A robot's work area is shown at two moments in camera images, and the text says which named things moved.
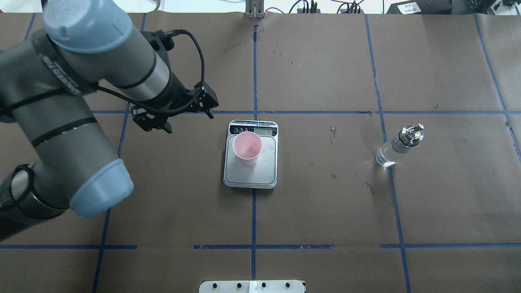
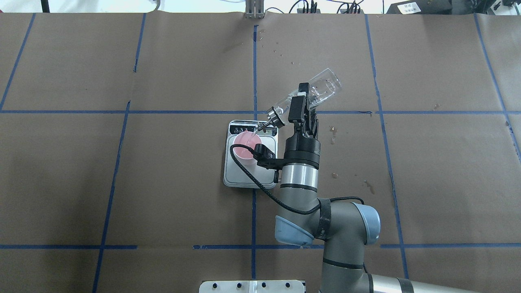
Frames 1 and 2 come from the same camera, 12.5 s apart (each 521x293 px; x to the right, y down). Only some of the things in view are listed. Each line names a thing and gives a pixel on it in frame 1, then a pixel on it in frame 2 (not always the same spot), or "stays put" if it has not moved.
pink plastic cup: x=247 y=146 stays put
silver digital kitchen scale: x=262 y=174 stays put
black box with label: x=421 y=7 stays put
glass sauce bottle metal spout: x=394 y=149 → x=326 y=84
